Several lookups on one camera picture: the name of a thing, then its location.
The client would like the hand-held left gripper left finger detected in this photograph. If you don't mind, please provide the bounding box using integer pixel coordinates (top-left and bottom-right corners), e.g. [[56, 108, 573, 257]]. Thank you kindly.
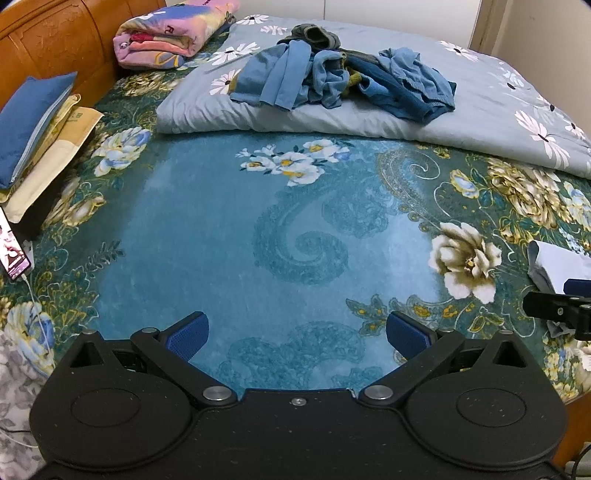
[[69, 311, 238, 408]]

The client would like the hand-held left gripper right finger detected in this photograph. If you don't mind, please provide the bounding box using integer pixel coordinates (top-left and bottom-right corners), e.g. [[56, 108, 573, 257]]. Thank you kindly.
[[358, 311, 532, 408]]

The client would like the grey fleece garment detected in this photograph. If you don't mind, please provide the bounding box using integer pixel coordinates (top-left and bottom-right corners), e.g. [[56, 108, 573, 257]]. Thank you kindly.
[[277, 23, 343, 51]]

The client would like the folded white cloth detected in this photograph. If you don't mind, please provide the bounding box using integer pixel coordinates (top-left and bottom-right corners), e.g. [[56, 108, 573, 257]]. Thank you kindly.
[[527, 239, 591, 341]]

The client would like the teal floral bed blanket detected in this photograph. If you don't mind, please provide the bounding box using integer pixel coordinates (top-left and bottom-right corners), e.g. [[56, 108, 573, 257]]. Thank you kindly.
[[0, 69, 591, 416]]

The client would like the grey floral cloth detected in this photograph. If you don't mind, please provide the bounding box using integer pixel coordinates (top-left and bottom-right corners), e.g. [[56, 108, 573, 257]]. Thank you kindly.
[[0, 323, 61, 480]]

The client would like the smartphone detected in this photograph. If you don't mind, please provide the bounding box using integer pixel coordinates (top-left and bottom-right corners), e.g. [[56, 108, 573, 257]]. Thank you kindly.
[[0, 208, 34, 281]]

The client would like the cream pillow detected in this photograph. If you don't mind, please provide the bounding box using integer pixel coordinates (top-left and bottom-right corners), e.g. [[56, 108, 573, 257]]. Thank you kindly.
[[2, 134, 93, 224]]

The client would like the grey-blue daisy print quilt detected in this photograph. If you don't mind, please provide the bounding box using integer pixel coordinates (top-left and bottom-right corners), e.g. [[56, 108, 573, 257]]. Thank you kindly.
[[156, 14, 591, 178]]

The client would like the dark blue garment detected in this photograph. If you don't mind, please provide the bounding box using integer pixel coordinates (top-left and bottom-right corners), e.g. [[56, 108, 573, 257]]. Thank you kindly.
[[344, 46, 458, 124]]

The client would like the brown cardboard envelope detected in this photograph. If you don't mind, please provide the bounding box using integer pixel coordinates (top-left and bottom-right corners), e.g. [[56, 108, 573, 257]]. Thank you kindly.
[[55, 106, 105, 153]]

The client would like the mustard trimmed garment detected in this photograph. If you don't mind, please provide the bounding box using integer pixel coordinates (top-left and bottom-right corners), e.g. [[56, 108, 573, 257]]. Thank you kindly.
[[341, 53, 366, 89]]

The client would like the crumpled blue garment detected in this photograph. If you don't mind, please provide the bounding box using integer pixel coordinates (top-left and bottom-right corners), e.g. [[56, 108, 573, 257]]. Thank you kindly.
[[302, 48, 356, 110]]

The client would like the light blue long garment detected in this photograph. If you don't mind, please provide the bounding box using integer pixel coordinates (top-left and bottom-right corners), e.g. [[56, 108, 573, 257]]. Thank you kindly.
[[229, 41, 324, 112]]

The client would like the folded pink patterned blanket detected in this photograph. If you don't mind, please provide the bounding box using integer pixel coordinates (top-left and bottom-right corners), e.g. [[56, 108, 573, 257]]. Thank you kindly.
[[113, 0, 241, 71]]

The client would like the wooden bed headboard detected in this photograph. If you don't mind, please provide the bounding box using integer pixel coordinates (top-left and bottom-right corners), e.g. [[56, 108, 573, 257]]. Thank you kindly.
[[0, 0, 167, 125]]

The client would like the wooden bed frame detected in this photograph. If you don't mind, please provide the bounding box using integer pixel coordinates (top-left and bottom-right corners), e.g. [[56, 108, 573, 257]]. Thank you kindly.
[[551, 390, 591, 469]]

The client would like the white charging cable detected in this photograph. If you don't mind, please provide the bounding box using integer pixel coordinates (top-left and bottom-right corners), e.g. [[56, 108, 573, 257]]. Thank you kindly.
[[0, 270, 58, 450]]

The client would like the cream door frame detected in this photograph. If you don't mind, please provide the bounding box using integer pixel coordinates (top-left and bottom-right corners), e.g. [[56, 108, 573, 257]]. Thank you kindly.
[[468, 0, 511, 58]]

